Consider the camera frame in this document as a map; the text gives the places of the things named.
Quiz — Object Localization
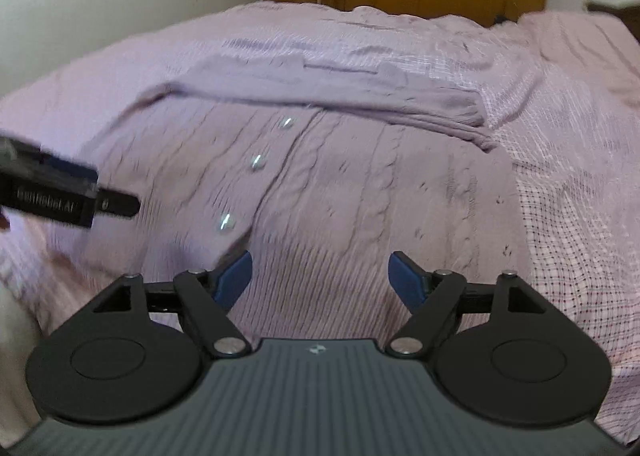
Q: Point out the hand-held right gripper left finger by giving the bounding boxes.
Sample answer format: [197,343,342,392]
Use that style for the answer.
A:
[90,250,253,359]

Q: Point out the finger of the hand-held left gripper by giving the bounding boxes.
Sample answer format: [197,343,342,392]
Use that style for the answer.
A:
[95,188,141,220]

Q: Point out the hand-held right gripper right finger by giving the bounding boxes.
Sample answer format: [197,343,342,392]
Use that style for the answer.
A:
[385,251,551,357]

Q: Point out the lilac knit cardigan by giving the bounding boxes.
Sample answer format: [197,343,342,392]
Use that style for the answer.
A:
[82,53,532,352]

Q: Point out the pink checked bed sheet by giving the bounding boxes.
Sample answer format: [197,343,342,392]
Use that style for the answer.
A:
[0,1,640,448]

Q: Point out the dark wooden headboard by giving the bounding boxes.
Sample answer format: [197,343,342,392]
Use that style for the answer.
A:
[584,0,640,43]

